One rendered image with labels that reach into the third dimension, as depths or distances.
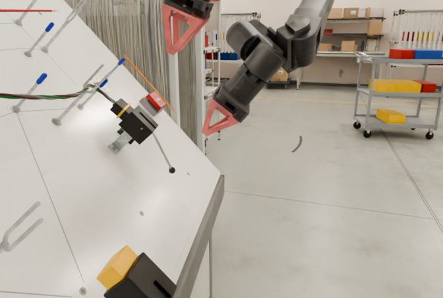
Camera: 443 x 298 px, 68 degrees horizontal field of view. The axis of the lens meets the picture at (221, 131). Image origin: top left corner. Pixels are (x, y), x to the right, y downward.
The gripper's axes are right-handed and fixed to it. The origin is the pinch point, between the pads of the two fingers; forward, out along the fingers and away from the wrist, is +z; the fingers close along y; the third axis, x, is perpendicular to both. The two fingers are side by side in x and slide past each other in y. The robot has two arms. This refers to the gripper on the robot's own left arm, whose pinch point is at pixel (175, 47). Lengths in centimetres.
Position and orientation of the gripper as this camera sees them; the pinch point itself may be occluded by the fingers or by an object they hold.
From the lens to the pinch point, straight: 60.9
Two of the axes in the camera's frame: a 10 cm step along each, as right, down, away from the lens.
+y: -0.9, 3.5, -9.3
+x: 9.2, 3.9, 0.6
